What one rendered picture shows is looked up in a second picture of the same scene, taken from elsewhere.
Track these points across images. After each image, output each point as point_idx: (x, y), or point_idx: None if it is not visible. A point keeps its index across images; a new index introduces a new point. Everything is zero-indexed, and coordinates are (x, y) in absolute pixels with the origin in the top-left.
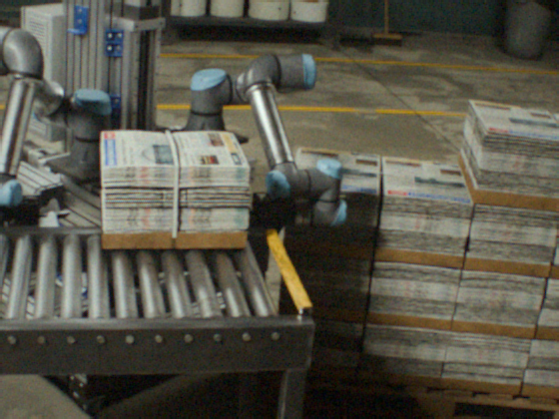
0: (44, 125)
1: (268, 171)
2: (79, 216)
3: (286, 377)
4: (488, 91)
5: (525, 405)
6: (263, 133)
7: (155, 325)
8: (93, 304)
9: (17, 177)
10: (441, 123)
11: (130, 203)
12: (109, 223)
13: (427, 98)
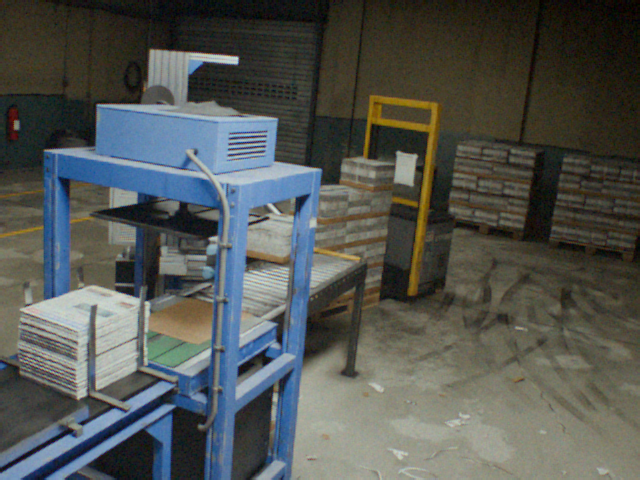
0: (135, 236)
1: (77, 264)
2: (200, 271)
3: (362, 284)
4: (94, 199)
5: (340, 305)
6: (275, 211)
7: (345, 273)
8: (320, 275)
9: (162, 261)
10: (105, 221)
11: (289, 242)
12: (284, 252)
13: (73, 210)
